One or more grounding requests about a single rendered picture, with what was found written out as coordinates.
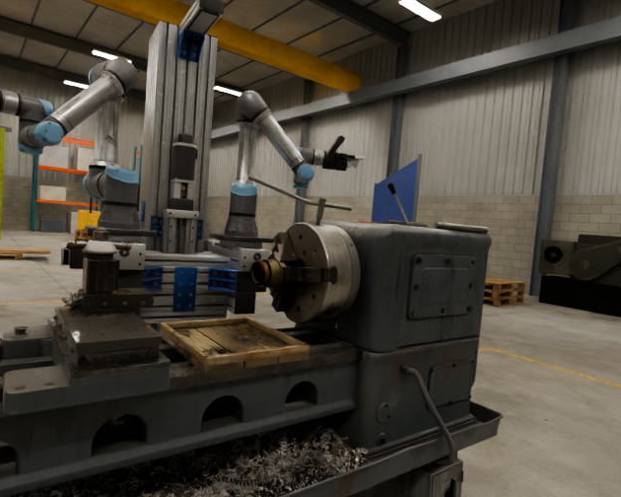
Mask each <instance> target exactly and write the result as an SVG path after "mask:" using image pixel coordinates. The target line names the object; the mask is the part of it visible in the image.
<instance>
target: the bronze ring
mask: <svg viewBox="0 0 621 497"><path fill-rule="evenodd" d="M283 267H287V266H286V264H285V263H283V262H280V260H279V259H278V258H276V257H272V258H270V259H262V260H261V261H255V262H254V263H253V264H252V266H251V269H250V278H251V281H252V283H253V285H254V286H256V287H264V288H268V287H271V288H273V289H275V288H278V287H279V286H280V285H281V283H284V282H285V281H286V280H283Z"/></svg>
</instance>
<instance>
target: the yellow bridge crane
mask: <svg viewBox="0 0 621 497"><path fill-rule="evenodd" d="M87 1H90V2H93V3H96V4H99V5H101V6H104V7H107V8H109V9H112V10H115V11H117V12H120V13H123V14H126V15H129V16H131V17H134V18H137V19H140V20H143V21H146V22H148V23H151V24H154V25H157V24H158V22H159V20H162V21H165V22H168V23H172V24H175V25H178V26H179V25H180V23H181V22H182V20H183V19H184V17H185V16H186V14H187V13H188V11H189V10H190V8H191V6H189V5H186V4H184V3H181V2H179V1H176V0H87ZM207 35H210V36H216V37H217V38H218V41H217V46H218V47H221V48H223V49H226V50H228V51H231V52H234V53H236V54H239V55H242V56H245V57H248V58H251V59H253V60H256V61H259V62H262V63H265V64H267V65H270V66H273V67H276V68H279V69H282V70H284V71H287V72H290V73H293V74H296V75H298V76H301V77H304V78H307V79H310V80H313V81H315V82H317V83H320V84H323V85H326V86H328V87H331V88H334V89H337V90H340V91H343V92H345V93H349V92H352V91H356V90H359V89H360V87H361V74H358V73H356V72H353V71H351V70H348V69H346V68H343V67H341V66H338V65H336V64H333V63H331V62H328V61H326V60H323V59H321V58H318V57H316V56H313V55H311V54H308V53H306V52H303V51H301V50H298V49H296V48H294V47H292V46H290V45H287V44H285V43H282V42H280V41H277V40H275V39H272V38H270V37H267V36H265V35H261V34H258V33H256V32H253V31H251V30H248V29H246V28H243V27H241V26H238V25H236V24H233V23H231V22H228V21H226V20H224V19H221V18H220V19H219V20H218V21H217V23H216V24H215V25H214V26H213V27H212V28H211V30H210V31H209V32H208V33H207Z"/></svg>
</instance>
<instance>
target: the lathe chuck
mask: <svg viewBox="0 0 621 497"><path fill-rule="evenodd" d="M320 225H321V226H317V225H314V224H311V223H296V224H293V225H292V226H290V227H289V228H288V229H289V232H290V236H291V239H292V243H293V246H294V249H295V253H296V256H297V258H300V259H301V260H302V261H303V263H301V264H300V265H298V266H294V265H293V266H287V267H315V268H332V267H331V266H334V269H335V282H333V284H331V282H309V281H301V282H302V283H303V285H302V286H301V287H297V288H296V289H295V292H294V295H293V298H292V300H291V303H290V306H289V308H288V311H287V313H286V317H287V318H288V319H289V320H291V321H293V322H296V323H309V322H320V321H328V320H332V319H334V318H335V317H336V316H337V315H338V314H339V313H340V312H341V311H342V309H343V308H344V306H345V304H346V302H347V299H348V296H349V293H350V289H351V283H352V263H351V257H350V253H349V251H348V248H347V245H346V243H345V241H344V239H343V238H342V236H341V235H340V234H339V233H338V232H337V231H336V230H335V229H334V228H332V227H330V226H328V225H322V224H320ZM331 308H333V309H334V311H333V313H331V314H329V315H325V314H324V313H325V312H326V311H327V310H329V309H331Z"/></svg>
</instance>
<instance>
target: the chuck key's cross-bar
mask: <svg viewBox="0 0 621 497"><path fill-rule="evenodd" d="M248 178H249V179H252V180H254V181H256V182H258V183H261V184H263V185H265V186H267V187H270V188H272V189H274V190H276V191H279V192H281V193H283V194H285V195H288V196H290V197H292V198H295V199H297V200H299V201H301V202H304V203H305V204H309V205H315V206H318V205H319V203H318V202H315V201H309V200H306V199H303V198H301V197H300V196H298V195H295V194H293V193H291V192H289V191H286V190H284V189H282V188H280V187H278V186H275V185H273V184H271V183H269V182H266V181H264V180H262V179H260V178H257V177H254V176H252V175H249V176H248ZM324 207H329V208H336V209H343V210H349V211H351V210H352V207H349V206H342V205H335V204H329V203H325V205H324Z"/></svg>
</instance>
